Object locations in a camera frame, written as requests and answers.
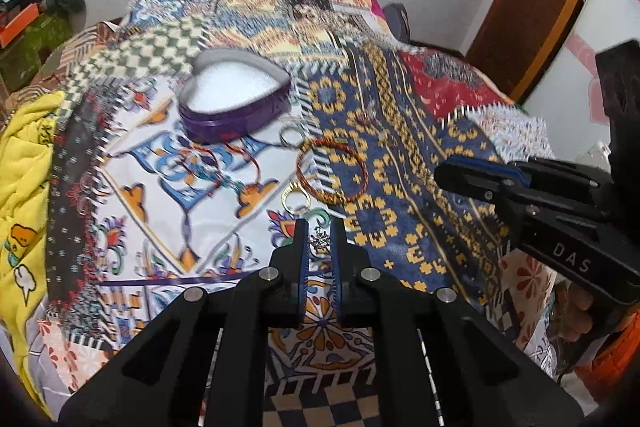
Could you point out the silver bangle pair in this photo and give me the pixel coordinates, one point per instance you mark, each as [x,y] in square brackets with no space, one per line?
[294,134]

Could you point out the colourful patchwork bedspread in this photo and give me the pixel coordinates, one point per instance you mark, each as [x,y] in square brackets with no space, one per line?
[141,211]

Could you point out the yellow cartoon blanket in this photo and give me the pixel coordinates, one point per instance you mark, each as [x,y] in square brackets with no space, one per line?
[26,162]

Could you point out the purple heart-shaped jewelry box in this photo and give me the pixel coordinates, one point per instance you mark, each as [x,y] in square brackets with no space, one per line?
[231,93]

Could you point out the person's right hand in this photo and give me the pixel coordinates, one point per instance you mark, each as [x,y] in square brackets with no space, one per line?
[574,304]

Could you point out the brown wooden door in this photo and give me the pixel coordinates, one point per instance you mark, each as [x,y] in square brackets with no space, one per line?
[535,1]

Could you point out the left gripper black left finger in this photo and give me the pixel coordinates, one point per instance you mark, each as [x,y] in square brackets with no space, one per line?
[287,304]

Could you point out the dark grey bag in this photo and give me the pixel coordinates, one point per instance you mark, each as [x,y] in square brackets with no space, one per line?
[397,19]

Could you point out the orange box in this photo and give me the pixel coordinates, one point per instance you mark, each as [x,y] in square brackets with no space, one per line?
[18,24]

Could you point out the small silver flower earring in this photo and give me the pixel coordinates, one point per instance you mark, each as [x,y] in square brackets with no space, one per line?
[320,242]

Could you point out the brown striped cloth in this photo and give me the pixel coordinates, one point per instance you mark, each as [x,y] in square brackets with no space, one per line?
[53,74]

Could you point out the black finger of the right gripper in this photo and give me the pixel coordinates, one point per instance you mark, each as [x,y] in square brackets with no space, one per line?
[558,176]
[482,179]

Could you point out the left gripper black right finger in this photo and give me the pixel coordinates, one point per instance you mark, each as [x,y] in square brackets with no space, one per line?
[350,301]

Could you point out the red gold bangle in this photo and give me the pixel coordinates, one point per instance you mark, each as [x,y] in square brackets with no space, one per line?
[329,188]

